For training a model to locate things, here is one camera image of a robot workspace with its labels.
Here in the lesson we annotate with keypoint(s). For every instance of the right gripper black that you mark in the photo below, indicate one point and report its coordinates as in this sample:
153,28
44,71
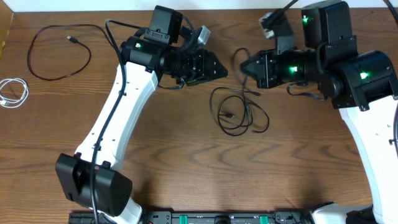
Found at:
266,78

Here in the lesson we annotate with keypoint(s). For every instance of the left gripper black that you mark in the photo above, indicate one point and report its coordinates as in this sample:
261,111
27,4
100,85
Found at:
202,69

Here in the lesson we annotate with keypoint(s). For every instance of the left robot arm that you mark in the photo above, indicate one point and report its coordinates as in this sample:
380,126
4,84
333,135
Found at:
92,176

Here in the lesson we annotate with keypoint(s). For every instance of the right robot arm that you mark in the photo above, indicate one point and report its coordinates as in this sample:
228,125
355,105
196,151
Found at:
361,86

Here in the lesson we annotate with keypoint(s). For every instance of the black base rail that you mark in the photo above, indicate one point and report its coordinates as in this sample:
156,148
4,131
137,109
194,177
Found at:
280,216

